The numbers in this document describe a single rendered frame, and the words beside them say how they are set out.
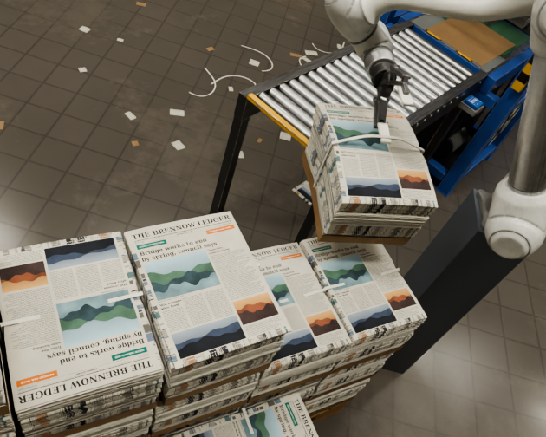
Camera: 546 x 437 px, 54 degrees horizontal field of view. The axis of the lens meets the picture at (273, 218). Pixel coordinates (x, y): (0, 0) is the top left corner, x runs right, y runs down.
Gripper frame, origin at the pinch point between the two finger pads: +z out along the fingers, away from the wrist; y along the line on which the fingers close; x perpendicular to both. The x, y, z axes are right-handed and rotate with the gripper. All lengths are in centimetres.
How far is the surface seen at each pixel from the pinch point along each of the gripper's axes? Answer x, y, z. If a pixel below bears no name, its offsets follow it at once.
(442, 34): -90, 63, -144
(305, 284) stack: 16, 45, 27
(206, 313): 50, 19, 50
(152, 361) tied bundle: 61, 19, 61
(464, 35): -106, 64, -148
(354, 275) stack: -1, 46, 23
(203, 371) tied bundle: 50, 26, 61
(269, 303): 35, 19, 47
